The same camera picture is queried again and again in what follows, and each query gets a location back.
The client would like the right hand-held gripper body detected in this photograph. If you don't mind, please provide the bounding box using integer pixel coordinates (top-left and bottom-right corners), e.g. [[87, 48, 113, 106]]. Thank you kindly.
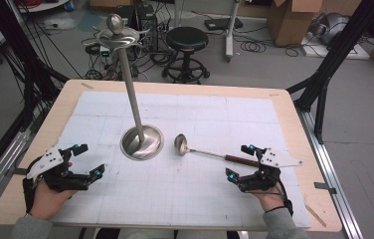
[[239, 147, 303, 193]]

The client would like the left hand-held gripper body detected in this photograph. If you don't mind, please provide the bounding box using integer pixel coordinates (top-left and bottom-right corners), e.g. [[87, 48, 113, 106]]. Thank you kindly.
[[26, 146, 92, 193]]

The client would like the metal ladle with wooden handle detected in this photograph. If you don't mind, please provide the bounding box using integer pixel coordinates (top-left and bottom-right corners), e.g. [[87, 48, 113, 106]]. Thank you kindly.
[[173, 132, 262, 168]]

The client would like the person's left hand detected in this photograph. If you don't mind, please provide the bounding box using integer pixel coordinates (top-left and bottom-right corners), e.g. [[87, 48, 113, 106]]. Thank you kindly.
[[30, 179, 79, 222]]

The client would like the person's right hand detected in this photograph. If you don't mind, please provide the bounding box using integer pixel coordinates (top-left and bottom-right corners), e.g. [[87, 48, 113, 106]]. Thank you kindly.
[[256, 190, 287, 213]]

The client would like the black table clamp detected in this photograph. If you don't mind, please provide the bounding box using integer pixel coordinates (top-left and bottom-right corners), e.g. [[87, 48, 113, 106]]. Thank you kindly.
[[313, 181, 338, 195], [4, 167, 30, 177]]

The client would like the white grid mat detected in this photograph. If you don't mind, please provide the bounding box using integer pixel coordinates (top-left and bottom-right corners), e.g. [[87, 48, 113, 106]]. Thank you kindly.
[[51, 91, 312, 230]]

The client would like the strip of brown tape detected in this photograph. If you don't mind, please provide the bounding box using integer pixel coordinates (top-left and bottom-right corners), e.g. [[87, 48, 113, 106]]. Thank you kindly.
[[303, 202, 328, 229]]

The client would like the tall metal utensil stand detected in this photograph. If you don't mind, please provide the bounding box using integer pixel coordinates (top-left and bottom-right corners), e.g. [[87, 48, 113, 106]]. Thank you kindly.
[[95, 13, 165, 161]]

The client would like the power meter with green display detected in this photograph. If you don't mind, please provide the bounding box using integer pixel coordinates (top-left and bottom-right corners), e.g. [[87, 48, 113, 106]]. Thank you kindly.
[[98, 45, 111, 59]]

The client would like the white stand pole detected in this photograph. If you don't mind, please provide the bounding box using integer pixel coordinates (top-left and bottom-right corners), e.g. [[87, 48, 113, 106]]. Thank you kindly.
[[224, 0, 243, 63]]

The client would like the black round stool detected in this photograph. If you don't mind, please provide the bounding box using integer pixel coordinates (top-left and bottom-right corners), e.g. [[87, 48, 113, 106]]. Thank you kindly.
[[161, 26, 211, 85]]

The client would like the flat black device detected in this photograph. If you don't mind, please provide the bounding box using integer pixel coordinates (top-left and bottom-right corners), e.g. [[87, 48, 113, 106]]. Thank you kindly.
[[204, 17, 244, 32]]

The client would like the white floor board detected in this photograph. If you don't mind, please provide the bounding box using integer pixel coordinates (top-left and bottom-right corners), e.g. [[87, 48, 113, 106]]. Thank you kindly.
[[299, 33, 371, 61]]

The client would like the large open cardboard box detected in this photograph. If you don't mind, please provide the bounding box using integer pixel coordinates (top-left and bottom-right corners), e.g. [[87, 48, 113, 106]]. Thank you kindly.
[[267, 0, 323, 48]]

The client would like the grey rounded appliance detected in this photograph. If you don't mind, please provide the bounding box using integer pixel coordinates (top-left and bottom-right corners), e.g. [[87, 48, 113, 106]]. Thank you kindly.
[[310, 12, 351, 46]]

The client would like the black computer tower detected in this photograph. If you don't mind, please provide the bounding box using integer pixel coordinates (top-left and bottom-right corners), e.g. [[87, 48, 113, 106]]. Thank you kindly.
[[137, 3, 159, 53]]

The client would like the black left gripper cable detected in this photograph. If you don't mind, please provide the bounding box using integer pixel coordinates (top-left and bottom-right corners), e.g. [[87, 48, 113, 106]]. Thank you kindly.
[[22, 155, 45, 214]]

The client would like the aluminium rail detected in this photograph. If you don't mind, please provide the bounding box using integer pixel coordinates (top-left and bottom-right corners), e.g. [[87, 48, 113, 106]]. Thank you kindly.
[[0, 128, 32, 217], [295, 108, 364, 239]]

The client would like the tangle of black floor cables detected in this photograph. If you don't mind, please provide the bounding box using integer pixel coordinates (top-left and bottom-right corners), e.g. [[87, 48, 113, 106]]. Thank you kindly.
[[81, 28, 176, 82]]

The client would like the black frame stand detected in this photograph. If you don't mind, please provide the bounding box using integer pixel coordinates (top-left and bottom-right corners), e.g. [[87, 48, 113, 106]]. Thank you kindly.
[[0, 0, 71, 133], [286, 0, 374, 144]]

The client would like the coiled black cable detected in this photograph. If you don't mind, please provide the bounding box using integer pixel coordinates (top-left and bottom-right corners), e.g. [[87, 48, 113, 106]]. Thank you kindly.
[[239, 39, 268, 54]]

